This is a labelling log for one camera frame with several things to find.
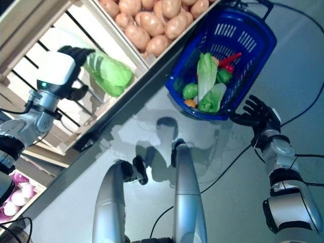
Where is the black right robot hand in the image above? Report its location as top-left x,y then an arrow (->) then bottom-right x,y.
229,95 -> 282,139

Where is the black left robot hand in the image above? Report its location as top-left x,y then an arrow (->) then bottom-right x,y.
35,45 -> 96,101

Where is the green white napa cabbage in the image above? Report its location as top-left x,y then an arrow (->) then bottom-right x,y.
47,27 -> 135,98
197,83 -> 228,113
196,52 -> 219,102

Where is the blue plastic shopping basket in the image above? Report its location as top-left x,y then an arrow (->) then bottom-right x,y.
164,0 -> 277,121

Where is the light wooden slat crate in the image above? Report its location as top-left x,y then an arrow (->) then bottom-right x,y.
0,145 -> 70,226
0,0 -> 150,156
91,0 -> 221,67

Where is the wooden vegetable shelf stand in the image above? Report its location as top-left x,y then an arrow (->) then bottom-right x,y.
0,0 -> 221,178

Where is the brown potato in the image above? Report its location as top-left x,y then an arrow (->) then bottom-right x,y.
146,34 -> 170,57
124,24 -> 150,50
139,12 -> 165,36
166,12 -> 189,40

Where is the purple white turnip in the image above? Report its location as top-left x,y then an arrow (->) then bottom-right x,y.
9,171 -> 30,185
7,192 -> 25,206
19,183 -> 36,197

